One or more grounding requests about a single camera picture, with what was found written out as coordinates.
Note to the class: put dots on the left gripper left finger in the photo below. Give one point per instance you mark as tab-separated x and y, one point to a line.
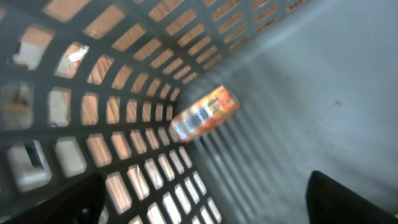
79	201

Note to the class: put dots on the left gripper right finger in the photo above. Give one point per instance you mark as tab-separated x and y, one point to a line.
329	202

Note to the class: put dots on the grey plastic basket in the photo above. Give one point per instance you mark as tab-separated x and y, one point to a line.
92	87

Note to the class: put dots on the orange Kleenex tissue pack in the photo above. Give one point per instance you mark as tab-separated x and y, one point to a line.
205	115

